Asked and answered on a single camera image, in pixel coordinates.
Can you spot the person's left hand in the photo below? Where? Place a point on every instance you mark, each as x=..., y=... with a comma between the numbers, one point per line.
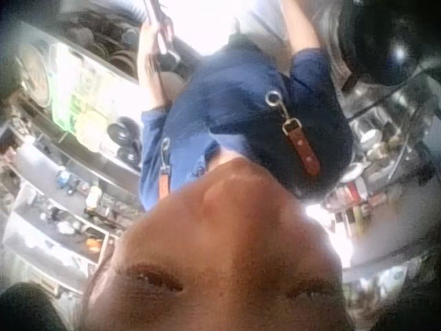
x=153, y=34

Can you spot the long metal utensil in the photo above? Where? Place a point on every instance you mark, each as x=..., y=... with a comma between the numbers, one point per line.
x=164, y=48

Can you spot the stack of dark bowls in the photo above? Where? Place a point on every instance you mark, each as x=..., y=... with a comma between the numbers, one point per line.
x=107, y=48

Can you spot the green labelled plastic container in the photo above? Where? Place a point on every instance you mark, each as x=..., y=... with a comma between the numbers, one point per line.
x=79, y=93

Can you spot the round metal tray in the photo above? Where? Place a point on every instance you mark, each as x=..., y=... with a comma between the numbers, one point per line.
x=34, y=76

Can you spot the metal shelf rack with kitchenware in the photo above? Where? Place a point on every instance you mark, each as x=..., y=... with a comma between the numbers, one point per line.
x=62, y=193

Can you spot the black wok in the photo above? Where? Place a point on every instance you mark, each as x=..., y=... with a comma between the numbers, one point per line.
x=386, y=41

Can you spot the metal counter with containers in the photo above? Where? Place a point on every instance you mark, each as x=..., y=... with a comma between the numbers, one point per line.
x=379, y=145

